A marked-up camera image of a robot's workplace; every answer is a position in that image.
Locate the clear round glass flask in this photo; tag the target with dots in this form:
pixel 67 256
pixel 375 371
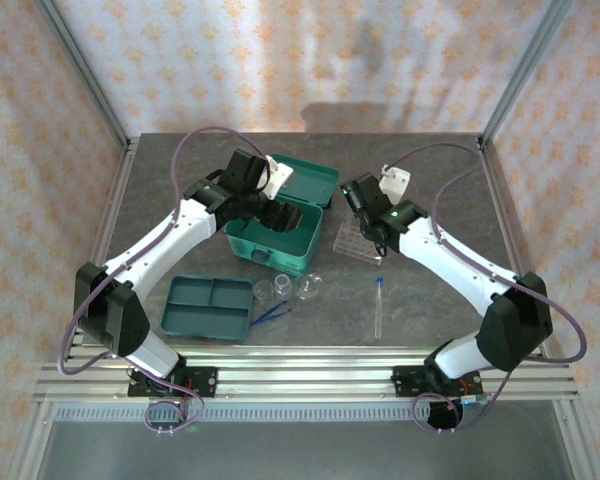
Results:
pixel 310 286

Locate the clear petri dish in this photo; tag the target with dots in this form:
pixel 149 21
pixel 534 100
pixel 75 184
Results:
pixel 263 290

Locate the clear test tube rack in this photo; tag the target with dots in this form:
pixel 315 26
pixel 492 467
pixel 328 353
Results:
pixel 352 245

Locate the small green circuit board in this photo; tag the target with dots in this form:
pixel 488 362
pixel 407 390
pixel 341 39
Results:
pixel 472 398

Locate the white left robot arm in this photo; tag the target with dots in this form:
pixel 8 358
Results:
pixel 155 245

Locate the blue plastic tweezers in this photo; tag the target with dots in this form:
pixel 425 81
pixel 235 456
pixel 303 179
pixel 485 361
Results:
pixel 270 312

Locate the green divided tray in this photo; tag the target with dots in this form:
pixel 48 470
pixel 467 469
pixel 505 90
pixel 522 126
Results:
pixel 205 320

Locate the aluminium frame post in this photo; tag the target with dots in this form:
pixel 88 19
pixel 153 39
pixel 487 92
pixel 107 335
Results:
pixel 525 70
pixel 85 70

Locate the aluminium table side rail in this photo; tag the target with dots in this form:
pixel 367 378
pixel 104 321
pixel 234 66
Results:
pixel 498 200
pixel 116 200

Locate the blue-capped clear test tube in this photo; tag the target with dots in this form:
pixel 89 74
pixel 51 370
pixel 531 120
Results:
pixel 378 305

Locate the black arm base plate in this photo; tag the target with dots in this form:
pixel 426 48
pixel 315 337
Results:
pixel 405 380
pixel 202 380

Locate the green plastic storage box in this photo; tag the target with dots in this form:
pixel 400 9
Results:
pixel 305 250

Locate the aluminium frame leg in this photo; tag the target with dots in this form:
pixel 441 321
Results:
pixel 569 440
pixel 33 440

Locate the grey metal lower panel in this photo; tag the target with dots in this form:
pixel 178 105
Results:
pixel 305 450

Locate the aluminium mounting rail beam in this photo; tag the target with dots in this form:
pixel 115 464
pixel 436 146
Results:
pixel 305 375

